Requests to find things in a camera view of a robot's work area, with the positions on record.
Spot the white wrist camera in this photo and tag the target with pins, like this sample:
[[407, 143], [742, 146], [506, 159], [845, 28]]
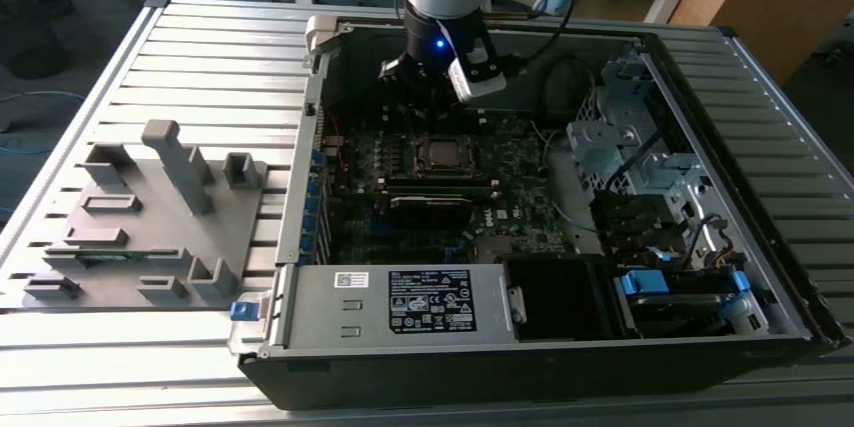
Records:
[[477, 89]]

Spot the small chipset heatsink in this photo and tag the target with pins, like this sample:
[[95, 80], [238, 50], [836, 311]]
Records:
[[494, 248]]

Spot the blue disk carrier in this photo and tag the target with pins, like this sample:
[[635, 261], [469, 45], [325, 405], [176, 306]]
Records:
[[740, 281]]

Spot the black expansion card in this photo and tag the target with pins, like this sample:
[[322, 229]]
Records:
[[430, 214]]

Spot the blue plastic latch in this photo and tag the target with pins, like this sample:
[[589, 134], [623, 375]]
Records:
[[243, 311]]

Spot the blue bracket clip row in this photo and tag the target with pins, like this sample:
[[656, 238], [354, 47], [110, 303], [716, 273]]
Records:
[[317, 159]]

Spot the grey case latch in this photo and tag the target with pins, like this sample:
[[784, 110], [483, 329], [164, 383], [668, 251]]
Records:
[[319, 32]]

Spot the RAM slot white clips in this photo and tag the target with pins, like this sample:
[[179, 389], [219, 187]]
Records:
[[437, 193], [437, 182]]

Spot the hard disk in blue carrier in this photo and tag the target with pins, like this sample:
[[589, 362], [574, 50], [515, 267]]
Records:
[[644, 281]]

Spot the silver green CPU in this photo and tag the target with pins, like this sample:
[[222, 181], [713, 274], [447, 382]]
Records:
[[446, 154]]

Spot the silver power supply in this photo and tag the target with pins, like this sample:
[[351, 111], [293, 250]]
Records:
[[321, 312]]

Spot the silver ethernet port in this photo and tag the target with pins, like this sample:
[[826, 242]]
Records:
[[334, 140]]

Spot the grey parts rack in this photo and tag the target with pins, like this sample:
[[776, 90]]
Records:
[[167, 227]]

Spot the RAM slot black clips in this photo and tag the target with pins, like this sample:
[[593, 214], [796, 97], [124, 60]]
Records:
[[437, 177], [437, 187]]

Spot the silver drive cage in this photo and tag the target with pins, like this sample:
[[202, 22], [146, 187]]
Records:
[[601, 139]]

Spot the CPU socket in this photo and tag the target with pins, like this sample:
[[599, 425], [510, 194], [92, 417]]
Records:
[[447, 171]]

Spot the black PC case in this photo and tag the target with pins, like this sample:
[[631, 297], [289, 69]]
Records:
[[467, 382]]

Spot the green RAM stick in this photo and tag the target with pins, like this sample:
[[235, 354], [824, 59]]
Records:
[[110, 257]]

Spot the green motherboard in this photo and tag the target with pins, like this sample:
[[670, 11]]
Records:
[[527, 207]]

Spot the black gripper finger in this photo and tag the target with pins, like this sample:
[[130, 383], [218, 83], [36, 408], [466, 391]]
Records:
[[430, 104]]

